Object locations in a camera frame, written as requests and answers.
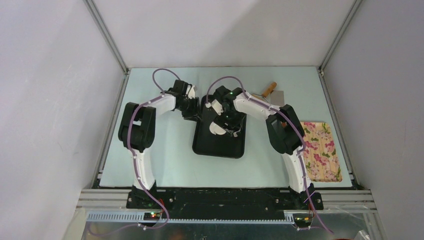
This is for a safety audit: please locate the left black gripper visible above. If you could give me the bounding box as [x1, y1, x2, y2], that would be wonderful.
[177, 96, 204, 122]

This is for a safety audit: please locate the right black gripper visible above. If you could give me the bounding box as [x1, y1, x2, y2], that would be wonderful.
[214, 107, 246, 136]

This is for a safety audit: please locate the white dough ball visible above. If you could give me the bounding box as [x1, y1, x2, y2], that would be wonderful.
[209, 122, 227, 136]

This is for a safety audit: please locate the black baking tray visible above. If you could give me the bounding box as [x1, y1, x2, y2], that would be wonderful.
[192, 96, 247, 159]

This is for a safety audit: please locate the wooden dough roller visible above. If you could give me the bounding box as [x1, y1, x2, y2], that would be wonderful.
[251, 81, 278, 101]

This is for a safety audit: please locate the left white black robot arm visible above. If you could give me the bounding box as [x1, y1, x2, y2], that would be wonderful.
[118, 79, 201, 208]

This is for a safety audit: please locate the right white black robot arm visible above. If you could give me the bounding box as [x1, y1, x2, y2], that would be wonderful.
[205, 86, 311, 209]

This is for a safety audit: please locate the floral cloth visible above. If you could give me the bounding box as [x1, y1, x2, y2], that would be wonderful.
[301, 121, 343, 183]

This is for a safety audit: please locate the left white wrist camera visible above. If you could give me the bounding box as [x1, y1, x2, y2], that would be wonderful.
[186, 84, 197, 99]

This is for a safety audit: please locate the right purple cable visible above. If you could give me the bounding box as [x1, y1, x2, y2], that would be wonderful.
[205, 76, 334, 235]

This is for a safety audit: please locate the purple cable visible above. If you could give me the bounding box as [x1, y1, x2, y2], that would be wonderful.
[205, 76, 334, 235]
[127, 68, 181, 231]

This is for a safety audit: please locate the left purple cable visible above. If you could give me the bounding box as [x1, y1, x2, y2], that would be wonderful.
[127, 68, 181, 231]

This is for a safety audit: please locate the metal spatula with red handle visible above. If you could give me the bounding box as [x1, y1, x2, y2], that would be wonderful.
[269, 90, 285, 110]

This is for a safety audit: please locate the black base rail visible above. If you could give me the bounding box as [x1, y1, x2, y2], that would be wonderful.
[126, 186, 324, 221]

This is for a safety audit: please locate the aluminium frame with cable duct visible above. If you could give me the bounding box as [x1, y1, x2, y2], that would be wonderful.
[76, 187, 387, 240]

